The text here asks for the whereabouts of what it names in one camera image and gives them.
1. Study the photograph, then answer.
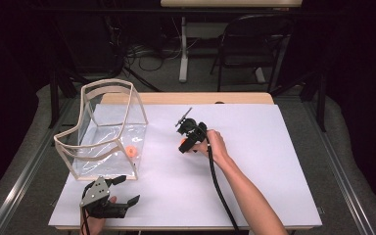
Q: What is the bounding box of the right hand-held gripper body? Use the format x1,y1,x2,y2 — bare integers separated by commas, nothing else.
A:
174,107,209,145

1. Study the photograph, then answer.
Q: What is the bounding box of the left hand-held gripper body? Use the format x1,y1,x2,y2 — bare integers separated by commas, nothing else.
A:
79,175,130,220

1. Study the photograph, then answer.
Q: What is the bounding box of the clear plastic bag beige trim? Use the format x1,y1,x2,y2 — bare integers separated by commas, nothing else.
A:
53,77,150,181

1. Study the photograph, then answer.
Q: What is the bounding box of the person's right hand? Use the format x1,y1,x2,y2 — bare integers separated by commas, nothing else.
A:
191,129,231,168

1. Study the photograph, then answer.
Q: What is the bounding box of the person's left hand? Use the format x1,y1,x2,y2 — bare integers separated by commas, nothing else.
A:
79,213,108,235

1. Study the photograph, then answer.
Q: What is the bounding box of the wooden table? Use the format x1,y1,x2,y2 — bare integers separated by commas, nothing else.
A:
53,91,323,231

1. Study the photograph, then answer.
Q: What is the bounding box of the white board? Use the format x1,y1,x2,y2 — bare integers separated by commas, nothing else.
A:
48,103,323,228

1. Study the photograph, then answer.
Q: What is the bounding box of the white desk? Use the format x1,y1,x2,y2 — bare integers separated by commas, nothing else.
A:
160,0,304,84

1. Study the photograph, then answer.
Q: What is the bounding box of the black folding chair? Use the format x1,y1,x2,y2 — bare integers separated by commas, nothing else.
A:
210,14,292,94

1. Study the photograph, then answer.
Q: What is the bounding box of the black horizontal bar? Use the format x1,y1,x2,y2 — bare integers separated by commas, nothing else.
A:
28,7,342,17

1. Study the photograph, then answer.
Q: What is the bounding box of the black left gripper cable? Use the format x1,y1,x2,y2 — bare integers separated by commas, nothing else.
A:
79,184,92,235

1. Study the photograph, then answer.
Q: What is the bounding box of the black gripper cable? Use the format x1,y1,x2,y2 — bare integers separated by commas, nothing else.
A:
204,128,243,235
79,184,92,235

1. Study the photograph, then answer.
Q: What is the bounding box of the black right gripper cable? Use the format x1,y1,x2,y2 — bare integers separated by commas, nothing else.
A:
204,128,243,235

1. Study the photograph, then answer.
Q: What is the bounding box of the metal floor rail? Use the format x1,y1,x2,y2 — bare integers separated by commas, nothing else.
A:
303,97,376,235
0,97,76,235

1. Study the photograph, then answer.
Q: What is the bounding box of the bundle of floor cables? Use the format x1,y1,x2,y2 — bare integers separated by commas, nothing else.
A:
122,38,185,72

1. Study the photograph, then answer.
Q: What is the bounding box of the black stand post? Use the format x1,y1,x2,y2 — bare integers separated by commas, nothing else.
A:
317,72,328,133
48,70,60,129

